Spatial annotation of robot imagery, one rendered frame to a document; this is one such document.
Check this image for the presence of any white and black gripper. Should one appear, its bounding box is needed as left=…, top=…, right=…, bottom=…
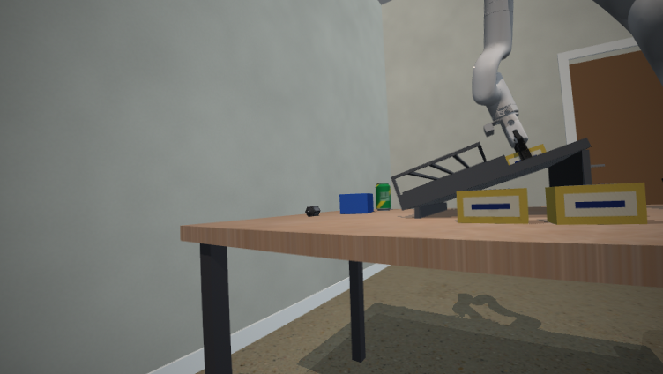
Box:
left=496, top=113, right=532, bottom=161

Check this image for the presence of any green and yellow drink can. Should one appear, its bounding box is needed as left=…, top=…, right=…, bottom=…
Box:
left=376, top=183, right=391, bottom=211

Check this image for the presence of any yellow butter carton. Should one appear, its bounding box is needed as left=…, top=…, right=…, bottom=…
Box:
left=457, top=188, right=529, bottom=224
left=505, top=144, right=546, bottom=165
left=545, top=183, right=647, bottom=225

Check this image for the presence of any blue open bin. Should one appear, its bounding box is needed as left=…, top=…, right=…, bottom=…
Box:
left=339, top=193, right=374, bottom=214

